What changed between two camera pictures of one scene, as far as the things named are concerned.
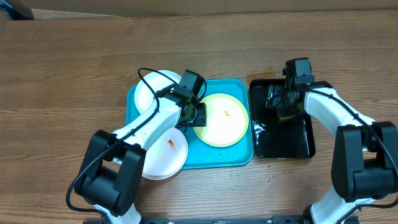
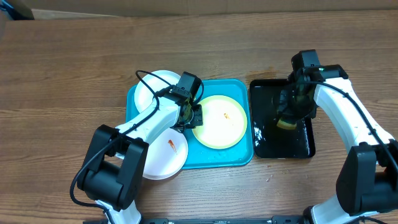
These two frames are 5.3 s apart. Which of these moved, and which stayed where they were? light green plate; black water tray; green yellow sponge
Moved: green yellow sponge
Stayed: light green plate; black water tray
